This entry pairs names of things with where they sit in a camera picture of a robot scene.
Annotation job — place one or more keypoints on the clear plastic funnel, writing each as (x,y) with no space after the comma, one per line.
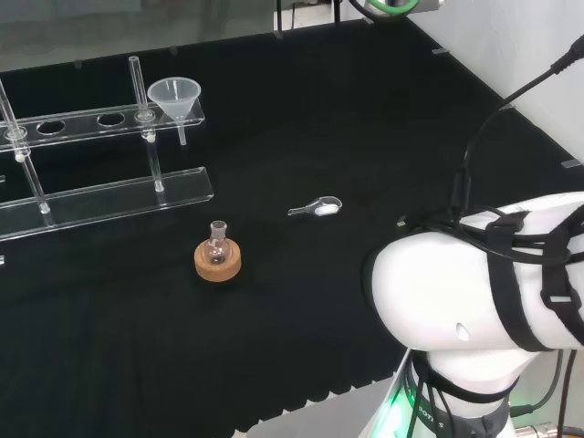
(174,98)

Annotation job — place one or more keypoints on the glass weighing funnel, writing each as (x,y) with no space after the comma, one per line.
(325,209)

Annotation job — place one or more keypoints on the clear acrylic funnel stand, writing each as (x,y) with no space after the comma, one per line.
(114,201)

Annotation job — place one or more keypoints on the black bench cloth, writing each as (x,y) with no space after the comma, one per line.
(296,137)

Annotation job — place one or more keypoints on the small round-bottom glass flask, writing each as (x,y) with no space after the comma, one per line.
(215,252)

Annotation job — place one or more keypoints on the black tripod leg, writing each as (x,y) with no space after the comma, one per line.
(338,10)

